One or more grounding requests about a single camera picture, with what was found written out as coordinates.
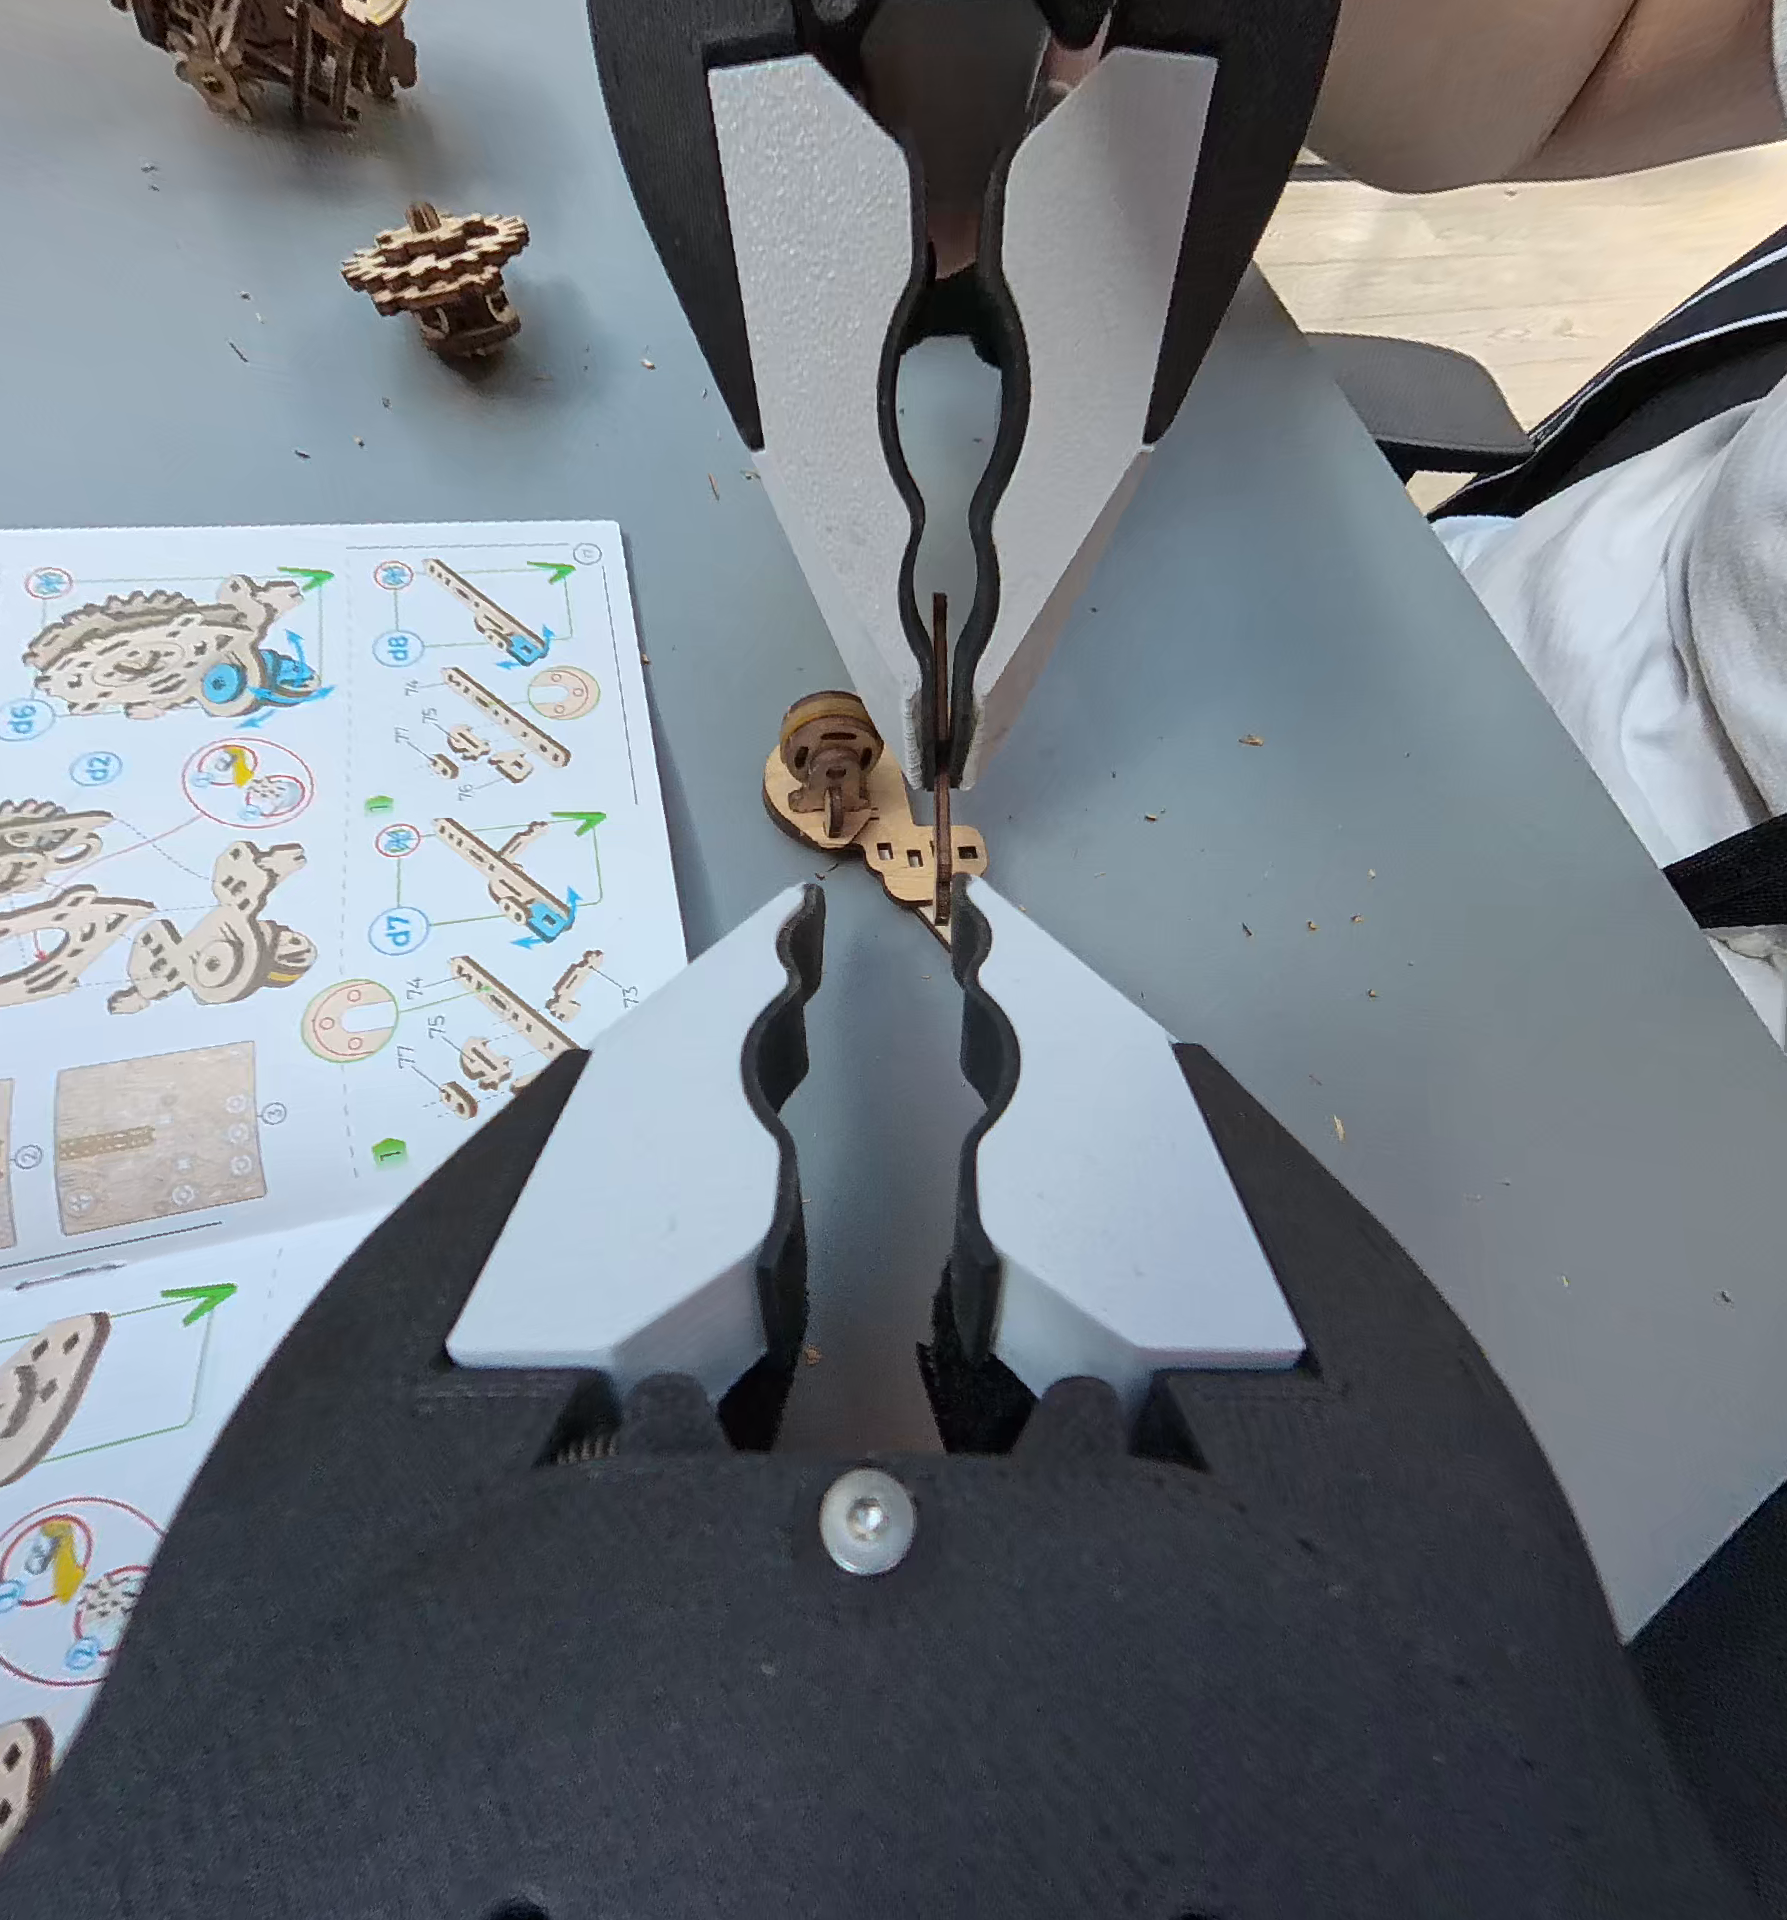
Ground person's right forearm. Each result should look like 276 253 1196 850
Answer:
1305 0 1787 200

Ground black strap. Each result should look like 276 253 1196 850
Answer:
1656 803 1787 933

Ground chair armrest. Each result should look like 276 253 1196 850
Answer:
1305 329 1535 486

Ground paper instruction booklet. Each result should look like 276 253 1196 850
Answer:
0 516 689 1898

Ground black fabric with white trim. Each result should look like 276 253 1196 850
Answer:
1430 191 1787 523

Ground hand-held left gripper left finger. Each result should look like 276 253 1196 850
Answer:
447 882 829 1411

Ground long wooden slotted strip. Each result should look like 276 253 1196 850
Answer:
928 591 956 928

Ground person's dark pants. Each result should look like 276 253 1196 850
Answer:
1623 1435 1787 1920

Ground small wooden gear assembly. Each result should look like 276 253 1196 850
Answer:
342 200 528 356

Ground wooden part with small wheel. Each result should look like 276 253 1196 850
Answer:
765 687 988 951

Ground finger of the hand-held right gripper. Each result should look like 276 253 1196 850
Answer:
949 45 1225 791
704 31 940 791

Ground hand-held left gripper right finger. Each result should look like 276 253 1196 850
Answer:
921 876 1308 1399

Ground person's white shirt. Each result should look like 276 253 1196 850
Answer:
1437 315 1787 1102

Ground large wooden model assembly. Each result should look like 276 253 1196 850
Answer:
108 0 418 133

